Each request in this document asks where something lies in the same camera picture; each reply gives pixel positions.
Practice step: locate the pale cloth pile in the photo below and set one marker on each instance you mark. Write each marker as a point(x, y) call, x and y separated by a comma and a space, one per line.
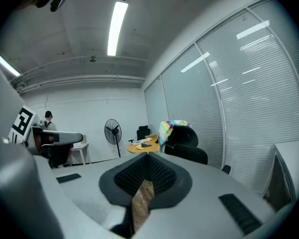
point(142, 142)

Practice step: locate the round wooden table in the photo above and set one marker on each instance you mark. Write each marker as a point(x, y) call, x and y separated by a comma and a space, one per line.
point(149, 148)

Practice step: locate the small black office chair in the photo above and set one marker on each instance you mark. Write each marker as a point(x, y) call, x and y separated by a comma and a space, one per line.
point(142, 133)

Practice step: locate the black office chair with headrest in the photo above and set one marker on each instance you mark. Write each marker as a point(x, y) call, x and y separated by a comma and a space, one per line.
point(187, 146)

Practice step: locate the white side table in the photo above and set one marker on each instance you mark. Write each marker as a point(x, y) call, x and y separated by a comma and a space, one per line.
point(80, 148)

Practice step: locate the black standing fan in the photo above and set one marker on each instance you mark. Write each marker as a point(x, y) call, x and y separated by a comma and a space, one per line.
point(113, 131)

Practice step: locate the long ceiling light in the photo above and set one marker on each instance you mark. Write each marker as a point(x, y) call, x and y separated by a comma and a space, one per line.
point(117, 29)
point(5, 63)

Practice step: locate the ceiling pipes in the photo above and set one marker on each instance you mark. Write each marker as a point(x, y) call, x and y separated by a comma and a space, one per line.
point(79, 80)

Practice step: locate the colourful striped clothing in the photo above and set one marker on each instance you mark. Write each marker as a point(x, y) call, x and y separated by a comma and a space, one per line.
point(166, 131)

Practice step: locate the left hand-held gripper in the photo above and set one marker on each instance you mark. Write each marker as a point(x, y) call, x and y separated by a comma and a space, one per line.
point(22, 123)

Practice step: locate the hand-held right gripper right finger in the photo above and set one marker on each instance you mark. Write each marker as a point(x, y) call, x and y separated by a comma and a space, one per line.
point(204, 198)

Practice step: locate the dark red chair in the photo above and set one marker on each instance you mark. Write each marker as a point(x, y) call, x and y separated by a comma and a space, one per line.
point(58, 155)

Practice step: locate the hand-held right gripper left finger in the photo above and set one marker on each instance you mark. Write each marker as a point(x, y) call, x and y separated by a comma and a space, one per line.
point(89, 183)

